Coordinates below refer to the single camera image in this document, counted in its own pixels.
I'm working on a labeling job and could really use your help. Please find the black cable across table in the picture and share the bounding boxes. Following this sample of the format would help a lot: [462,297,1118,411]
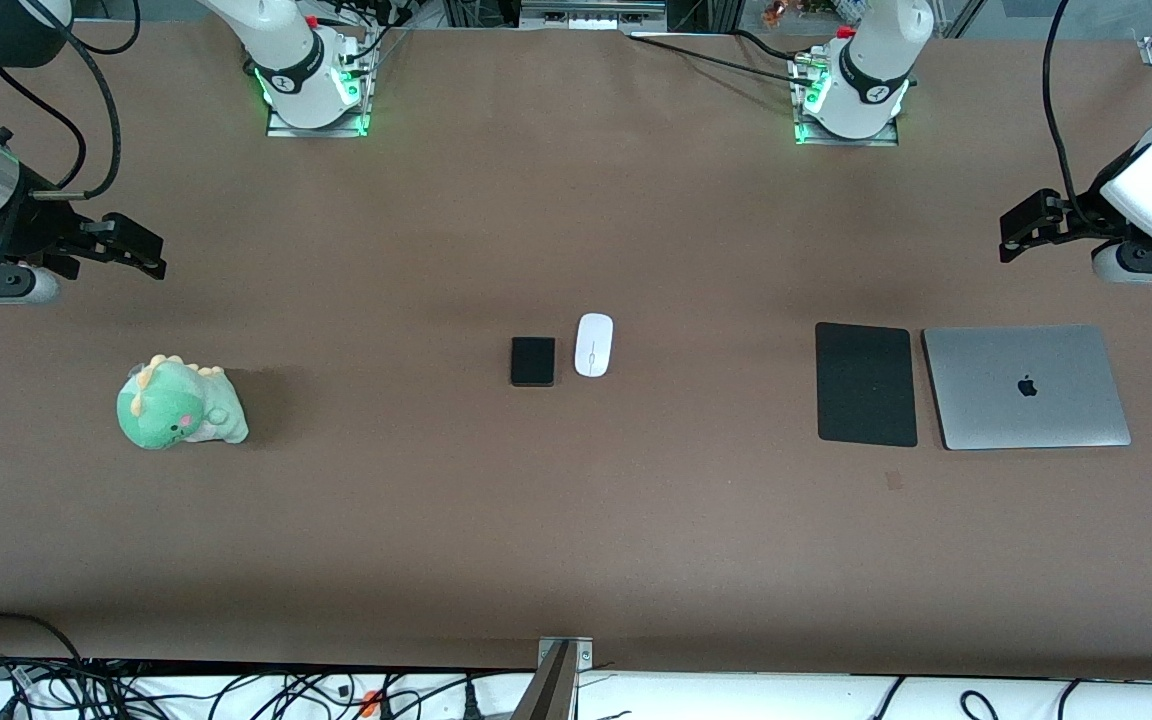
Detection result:
[626,33,813,87]

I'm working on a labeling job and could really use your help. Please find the white computer mouse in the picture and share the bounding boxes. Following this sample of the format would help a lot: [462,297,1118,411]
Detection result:
[575,313,614,378]

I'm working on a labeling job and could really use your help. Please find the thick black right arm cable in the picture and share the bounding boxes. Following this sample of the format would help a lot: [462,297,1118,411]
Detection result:
[31,0,125,201]

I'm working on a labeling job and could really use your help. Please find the silver closed laptop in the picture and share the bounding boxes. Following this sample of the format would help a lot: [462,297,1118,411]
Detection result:
[922,324,1133,451]

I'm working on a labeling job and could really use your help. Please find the metal table edge bracket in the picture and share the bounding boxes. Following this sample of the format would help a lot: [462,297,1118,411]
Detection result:
[536,637,594,720]

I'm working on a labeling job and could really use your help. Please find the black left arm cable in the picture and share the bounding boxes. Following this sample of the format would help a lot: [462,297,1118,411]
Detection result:
[1040,0,1083,206]

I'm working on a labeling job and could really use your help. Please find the green dinosaur plush toy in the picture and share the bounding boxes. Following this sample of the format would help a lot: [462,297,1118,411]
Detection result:
[116,354,250,451]

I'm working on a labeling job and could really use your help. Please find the black phone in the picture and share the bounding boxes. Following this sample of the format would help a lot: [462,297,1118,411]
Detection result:
[511,337,556,388]

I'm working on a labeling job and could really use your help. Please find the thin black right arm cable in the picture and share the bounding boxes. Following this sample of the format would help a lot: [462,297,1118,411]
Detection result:
[0,65,88,191]

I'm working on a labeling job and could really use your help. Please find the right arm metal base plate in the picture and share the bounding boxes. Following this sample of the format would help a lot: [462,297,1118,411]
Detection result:
[266,95,373,139]

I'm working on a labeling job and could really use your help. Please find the tangled black floor cables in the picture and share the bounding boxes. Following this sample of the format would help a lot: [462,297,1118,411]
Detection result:
[0,655,537,720]

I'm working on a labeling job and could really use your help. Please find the black cables behind base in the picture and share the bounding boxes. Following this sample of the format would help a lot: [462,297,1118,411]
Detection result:
[321,0,417,63]

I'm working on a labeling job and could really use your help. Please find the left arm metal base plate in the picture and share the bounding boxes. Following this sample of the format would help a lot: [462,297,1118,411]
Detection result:
[793,108,901,148]

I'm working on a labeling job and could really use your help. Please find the black mouse pad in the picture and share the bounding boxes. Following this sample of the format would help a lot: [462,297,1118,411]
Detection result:
[815,322,919,448]

